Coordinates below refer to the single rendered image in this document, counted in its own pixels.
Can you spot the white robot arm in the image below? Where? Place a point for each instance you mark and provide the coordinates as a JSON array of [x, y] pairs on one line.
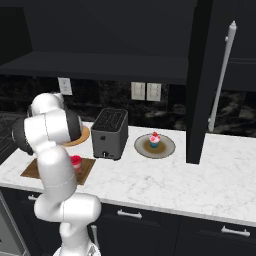
[[53, 166]]

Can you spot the brown wooden cutting board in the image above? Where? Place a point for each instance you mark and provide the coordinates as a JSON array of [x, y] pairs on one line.
[[85, 169]]

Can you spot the red jam jar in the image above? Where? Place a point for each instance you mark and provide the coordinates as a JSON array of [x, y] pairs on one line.
[[76, 162]]

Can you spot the open black cabinet door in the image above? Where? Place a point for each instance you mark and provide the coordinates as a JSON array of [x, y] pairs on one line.
[[202, 80]]

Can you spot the black upper cabinet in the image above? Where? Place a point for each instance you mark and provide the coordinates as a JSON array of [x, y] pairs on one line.
[[100, 36]]

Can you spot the grey toaster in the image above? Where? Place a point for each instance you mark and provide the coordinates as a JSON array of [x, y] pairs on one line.
[[110, 133]]

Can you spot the pink frosted cupcake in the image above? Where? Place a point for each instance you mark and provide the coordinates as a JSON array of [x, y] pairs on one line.
[[154, 140]]

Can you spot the grey round plate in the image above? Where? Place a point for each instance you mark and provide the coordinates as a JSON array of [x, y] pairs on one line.
[[166, 147]]

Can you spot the round wooden plate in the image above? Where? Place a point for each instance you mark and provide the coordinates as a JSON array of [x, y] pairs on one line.
[[83, 135]]

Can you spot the black drawer front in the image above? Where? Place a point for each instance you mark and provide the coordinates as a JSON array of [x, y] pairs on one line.
[[133, 216], [216, 230], [20, 196]]

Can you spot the white light switch plate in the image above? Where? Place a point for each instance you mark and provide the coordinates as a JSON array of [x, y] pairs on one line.
[[153, 91], [138, 91]]

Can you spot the white wall outlet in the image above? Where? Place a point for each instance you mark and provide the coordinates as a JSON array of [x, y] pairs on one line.
[[65, 86]]

